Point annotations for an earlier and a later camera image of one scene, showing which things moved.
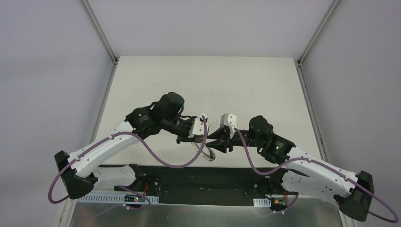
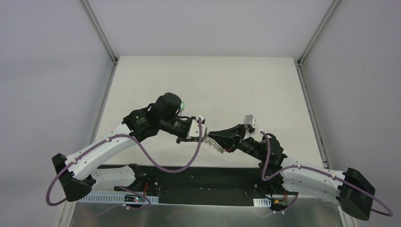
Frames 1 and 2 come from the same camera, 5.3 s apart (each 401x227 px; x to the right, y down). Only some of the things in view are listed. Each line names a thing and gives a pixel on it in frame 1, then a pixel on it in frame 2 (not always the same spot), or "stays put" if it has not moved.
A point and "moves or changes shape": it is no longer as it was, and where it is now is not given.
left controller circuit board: [134, 198] stays put
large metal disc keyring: [210, 157] moves or changes shape
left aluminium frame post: [101, 31] stays put
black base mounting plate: [204, 186] stays put
